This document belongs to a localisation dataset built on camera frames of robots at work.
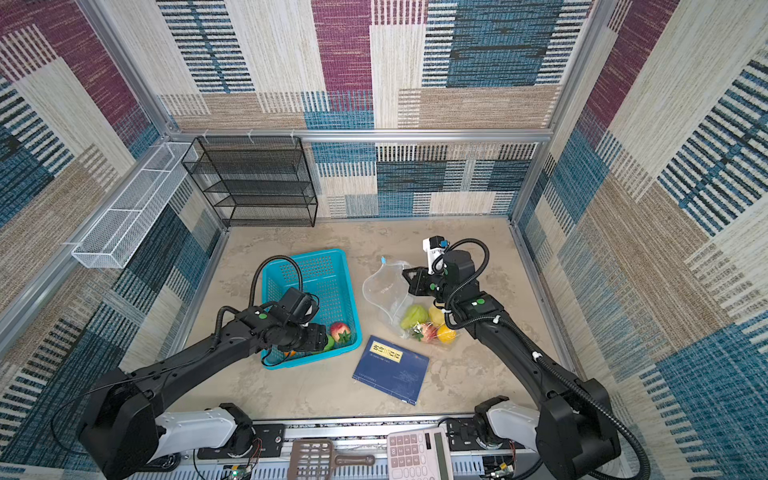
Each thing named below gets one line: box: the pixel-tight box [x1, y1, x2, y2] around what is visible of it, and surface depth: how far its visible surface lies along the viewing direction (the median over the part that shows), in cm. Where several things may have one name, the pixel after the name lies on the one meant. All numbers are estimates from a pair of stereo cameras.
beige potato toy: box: [428, 306, 445, 327], surface depth 91 cm
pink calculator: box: [387, 427, 454, 480], surface depth 71 cm
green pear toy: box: [400, 304, 429, 330], surface depth 91 cm
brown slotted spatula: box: [288, 439, 376, 480], surface depth 72 cm
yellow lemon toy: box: [437, 324, 457, 344], surface depth 88 cm
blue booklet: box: [352, 335, 430, 406], surface depth 86 cm
